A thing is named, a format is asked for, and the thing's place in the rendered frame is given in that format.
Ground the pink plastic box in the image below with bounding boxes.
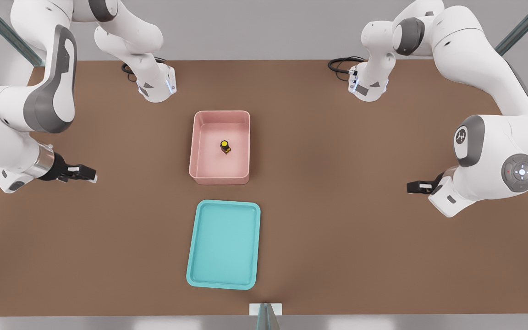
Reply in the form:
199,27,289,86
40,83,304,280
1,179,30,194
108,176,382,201
189,110,251,186

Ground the pale blue-green tray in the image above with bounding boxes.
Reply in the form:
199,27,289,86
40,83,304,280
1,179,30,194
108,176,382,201
186,200,261,291

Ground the black cable loop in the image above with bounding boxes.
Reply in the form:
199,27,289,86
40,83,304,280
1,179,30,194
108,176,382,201
121,57,167,83
328,56,368,83

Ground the silver frame post with foot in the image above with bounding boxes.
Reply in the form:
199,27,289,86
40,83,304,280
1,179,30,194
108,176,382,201
249,302,283,330

